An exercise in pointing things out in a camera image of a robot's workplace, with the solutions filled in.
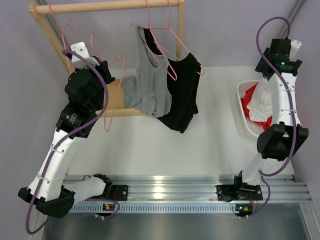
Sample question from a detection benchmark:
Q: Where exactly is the pink hanger of white top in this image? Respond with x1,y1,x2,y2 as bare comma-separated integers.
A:
89,33,127,133

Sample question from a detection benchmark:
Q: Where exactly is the pink hanger of red top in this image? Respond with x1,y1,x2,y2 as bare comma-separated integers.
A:
48,4,73,50

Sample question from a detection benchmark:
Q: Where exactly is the white camisole top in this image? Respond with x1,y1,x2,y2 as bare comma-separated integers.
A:
245,78,273,123

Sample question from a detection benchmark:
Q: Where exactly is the red tank top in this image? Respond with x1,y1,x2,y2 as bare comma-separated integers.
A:
240,82,273,130

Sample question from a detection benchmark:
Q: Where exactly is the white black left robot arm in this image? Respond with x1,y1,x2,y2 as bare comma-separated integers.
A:
18,61,127,218

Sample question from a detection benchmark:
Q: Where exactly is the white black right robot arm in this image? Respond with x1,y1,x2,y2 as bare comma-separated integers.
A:
216,37,309,202

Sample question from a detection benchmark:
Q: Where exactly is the pink hanger of grey top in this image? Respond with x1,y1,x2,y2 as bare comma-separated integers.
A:
139,0,178,81

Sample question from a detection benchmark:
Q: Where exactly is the grey tank top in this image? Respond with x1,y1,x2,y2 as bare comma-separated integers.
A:
121,26,172,118

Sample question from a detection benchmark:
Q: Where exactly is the black tank top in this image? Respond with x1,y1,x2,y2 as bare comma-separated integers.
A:
142,27,202,135

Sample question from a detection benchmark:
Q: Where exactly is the pink hanger of black top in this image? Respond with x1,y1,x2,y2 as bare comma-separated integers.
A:
148,0,190,61

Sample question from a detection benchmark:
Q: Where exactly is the wooden clothes rack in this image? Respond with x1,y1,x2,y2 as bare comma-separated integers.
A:
28,0,185,117

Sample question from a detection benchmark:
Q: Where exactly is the white perforated plastic basket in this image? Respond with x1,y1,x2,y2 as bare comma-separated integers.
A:
237,80,265,138

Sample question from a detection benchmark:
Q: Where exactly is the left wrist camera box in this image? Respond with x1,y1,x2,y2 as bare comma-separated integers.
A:
70,42,100,69

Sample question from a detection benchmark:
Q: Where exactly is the aluminium mounting rail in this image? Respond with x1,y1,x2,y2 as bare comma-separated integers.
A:
62,173,313,202

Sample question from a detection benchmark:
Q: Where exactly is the slotted cable duct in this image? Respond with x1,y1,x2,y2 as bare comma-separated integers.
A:
70,202,239,214

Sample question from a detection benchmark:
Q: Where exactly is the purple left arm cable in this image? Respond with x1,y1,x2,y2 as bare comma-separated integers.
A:
24,48,121,236

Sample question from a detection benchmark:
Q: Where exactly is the aluminium corner post right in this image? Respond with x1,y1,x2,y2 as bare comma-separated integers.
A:
278,0,307,39

